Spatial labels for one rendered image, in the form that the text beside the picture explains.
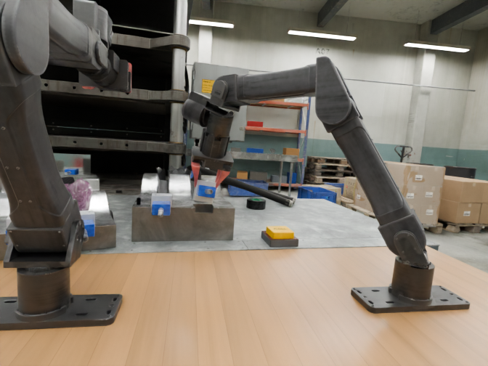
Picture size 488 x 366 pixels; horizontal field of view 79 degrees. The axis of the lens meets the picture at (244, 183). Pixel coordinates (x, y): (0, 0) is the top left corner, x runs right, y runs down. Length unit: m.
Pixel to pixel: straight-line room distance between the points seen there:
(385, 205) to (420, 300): 0.17
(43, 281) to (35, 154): 0.18
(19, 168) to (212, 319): 0.32
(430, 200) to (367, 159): 4.16
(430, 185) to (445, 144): 4.96
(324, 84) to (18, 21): 0.44
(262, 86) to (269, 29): 7.35
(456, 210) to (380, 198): 4.59
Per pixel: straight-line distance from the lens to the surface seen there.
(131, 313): 0.51
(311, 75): 0.61
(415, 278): 0.61
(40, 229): 0.48
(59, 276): 0.50
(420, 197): 4.61
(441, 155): 9.53
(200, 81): 1.66
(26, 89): 0.38
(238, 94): 0.67
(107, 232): 0.76
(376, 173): 0.58
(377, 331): 0.53
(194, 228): 0.79
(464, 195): 5.17
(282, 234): 0.80
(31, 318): 0.51
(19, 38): 0.35
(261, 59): 7.76
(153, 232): 0.79
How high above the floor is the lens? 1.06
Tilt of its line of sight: 8 degrees down
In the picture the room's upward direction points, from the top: 4 degrees clockwise
